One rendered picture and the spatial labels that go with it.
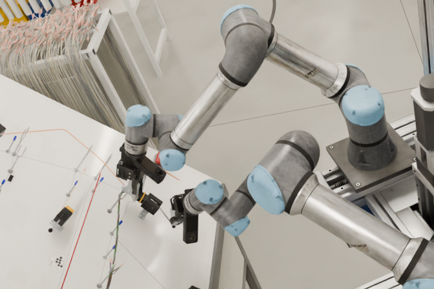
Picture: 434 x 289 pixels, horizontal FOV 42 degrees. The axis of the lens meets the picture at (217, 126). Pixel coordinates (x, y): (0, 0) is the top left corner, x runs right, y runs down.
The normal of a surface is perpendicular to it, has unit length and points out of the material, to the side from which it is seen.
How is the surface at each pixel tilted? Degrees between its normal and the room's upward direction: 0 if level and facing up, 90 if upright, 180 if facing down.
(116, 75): 90
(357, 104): 7
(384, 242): 35
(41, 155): 49
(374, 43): 0
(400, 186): 0
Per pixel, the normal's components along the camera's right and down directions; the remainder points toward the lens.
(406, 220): -0.29, -0.73
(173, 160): 0.12, 0.61
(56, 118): 0.52, -0.60
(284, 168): 0.00, -0.60
